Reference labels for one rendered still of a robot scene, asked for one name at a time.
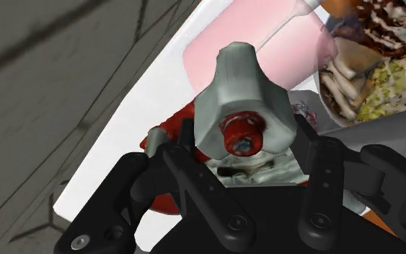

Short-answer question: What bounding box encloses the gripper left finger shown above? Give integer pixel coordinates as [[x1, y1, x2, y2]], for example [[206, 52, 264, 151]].
[[53, 118, 257, 254]]

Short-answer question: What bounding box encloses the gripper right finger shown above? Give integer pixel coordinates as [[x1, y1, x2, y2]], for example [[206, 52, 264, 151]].
[[291, 113, 406, 251]]

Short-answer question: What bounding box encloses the grey and red knobbed object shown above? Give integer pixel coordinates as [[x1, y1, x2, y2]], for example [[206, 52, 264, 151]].
[[140, 41, 369, 216]]

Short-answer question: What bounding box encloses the bowl of mixed food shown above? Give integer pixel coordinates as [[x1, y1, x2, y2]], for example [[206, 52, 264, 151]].
[[313, 0, 406, 128]]

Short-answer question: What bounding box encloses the pink translucent container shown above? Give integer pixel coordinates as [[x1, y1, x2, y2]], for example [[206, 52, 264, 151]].
[[182, 0, 339, 97]]

